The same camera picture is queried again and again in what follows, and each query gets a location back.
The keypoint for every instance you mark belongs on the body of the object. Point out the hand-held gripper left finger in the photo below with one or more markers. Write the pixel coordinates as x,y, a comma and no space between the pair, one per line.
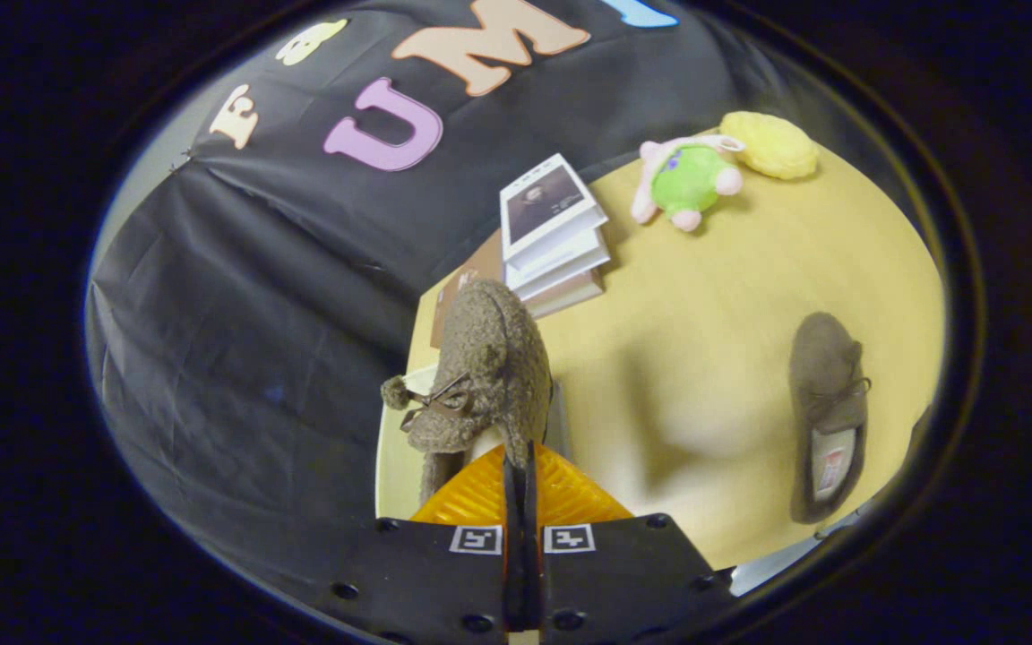
444,573

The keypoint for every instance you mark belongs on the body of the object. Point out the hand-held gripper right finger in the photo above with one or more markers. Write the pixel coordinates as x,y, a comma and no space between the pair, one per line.
623,573

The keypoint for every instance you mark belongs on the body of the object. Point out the brown fuzzy shoe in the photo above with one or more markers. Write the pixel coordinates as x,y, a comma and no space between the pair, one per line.
498,358
825,376

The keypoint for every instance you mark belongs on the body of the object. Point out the brown-edged book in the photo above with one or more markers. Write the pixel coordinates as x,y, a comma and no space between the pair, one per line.
570,294

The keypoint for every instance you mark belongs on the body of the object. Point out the flat brown book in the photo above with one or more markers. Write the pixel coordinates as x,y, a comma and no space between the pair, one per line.
467,273

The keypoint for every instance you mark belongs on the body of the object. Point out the black backdrop cloth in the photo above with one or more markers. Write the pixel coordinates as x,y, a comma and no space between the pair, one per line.
238,313

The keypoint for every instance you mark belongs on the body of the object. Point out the white book with portrait cover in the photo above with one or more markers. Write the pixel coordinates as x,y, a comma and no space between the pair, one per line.
543,202

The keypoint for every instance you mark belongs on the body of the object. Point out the pink and green plush toy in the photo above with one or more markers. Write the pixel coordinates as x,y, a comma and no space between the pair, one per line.
691,179

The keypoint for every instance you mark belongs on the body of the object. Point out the yellow fluffy toy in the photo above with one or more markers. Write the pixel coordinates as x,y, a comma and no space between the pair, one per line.
771,143

